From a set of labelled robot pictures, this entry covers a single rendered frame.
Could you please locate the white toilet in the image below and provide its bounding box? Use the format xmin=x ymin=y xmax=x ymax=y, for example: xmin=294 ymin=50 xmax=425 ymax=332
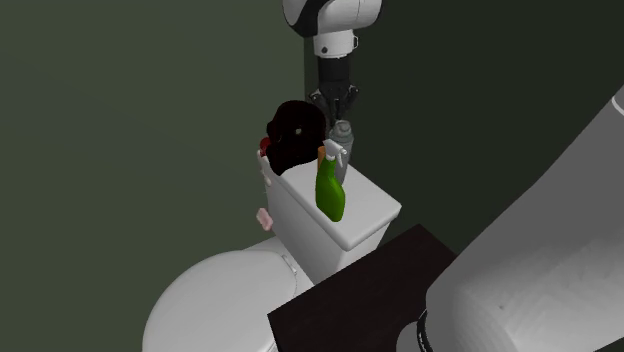
xmin=141 ymin=148 xmax=403 ymax=352

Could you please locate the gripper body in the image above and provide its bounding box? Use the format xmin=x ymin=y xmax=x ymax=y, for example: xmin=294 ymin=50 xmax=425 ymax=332
xmin=317 ymin=53 xmax=354 ymax=101

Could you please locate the green spray bottle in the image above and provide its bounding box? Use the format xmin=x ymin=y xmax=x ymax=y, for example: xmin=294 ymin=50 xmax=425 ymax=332
xmin=314 ymin=138 xmax=349 ymax=223

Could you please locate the black rounded object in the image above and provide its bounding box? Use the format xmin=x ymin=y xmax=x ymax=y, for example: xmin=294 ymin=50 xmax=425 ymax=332
xmin=265 ymin=99 xmax=327 ymax=177

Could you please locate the pink soap bar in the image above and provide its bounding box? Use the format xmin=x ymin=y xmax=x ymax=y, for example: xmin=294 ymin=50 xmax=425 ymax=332
xmin=256 ymin=207 xmax=274 ymax=232

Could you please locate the grey bottle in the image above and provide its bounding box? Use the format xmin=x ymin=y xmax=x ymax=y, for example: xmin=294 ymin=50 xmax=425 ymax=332
xmin=328 ymin=119 xmax=356 ymax=186

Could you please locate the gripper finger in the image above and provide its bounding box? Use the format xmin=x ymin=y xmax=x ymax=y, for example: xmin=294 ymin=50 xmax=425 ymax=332
xmin=308 ymin=89 xmax=335 ymax=129
xmin=335 ymin=83 xmax=360 ymax=123

